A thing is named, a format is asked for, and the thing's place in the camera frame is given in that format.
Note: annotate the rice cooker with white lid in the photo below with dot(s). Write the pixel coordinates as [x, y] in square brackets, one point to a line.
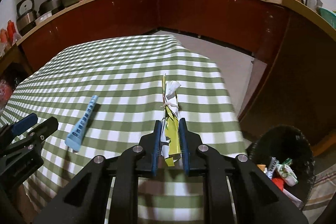
[25, 16]

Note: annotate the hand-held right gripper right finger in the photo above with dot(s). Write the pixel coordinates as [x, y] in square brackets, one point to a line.
[183, 145]

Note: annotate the black electric cooker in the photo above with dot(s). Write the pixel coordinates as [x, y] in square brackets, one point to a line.
[50, 5]

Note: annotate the red flask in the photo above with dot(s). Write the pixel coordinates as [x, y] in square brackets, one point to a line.
[11, 31]

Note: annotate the red base cabinets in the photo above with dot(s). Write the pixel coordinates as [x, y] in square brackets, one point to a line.
[157, 8]

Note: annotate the striped cloth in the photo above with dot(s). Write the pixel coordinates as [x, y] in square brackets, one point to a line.
[323, 187]

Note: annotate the green checked tablecloth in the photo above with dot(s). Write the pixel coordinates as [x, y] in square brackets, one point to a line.
[118, 69]

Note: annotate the black lined trash bin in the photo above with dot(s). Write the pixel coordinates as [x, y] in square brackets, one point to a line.
[288, 140]

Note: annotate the wooden bar counter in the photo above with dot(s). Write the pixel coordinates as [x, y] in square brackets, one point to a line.
[296, 69]

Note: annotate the light blue printed tube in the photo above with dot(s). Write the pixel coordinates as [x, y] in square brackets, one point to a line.
[81, 127]

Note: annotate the green and white packet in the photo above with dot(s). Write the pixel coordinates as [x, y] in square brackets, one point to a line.
[286, 174]

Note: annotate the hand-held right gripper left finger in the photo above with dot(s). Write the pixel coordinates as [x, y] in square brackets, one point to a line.
[156, 145]

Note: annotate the paper wrapper bundle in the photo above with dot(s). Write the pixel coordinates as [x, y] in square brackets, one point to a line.
[170, 113]

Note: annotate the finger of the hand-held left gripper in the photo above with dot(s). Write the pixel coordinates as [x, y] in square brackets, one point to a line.
[25, 124]
[46, 127]

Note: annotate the teal plastic colander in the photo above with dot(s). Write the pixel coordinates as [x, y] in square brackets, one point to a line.
[326, 18]

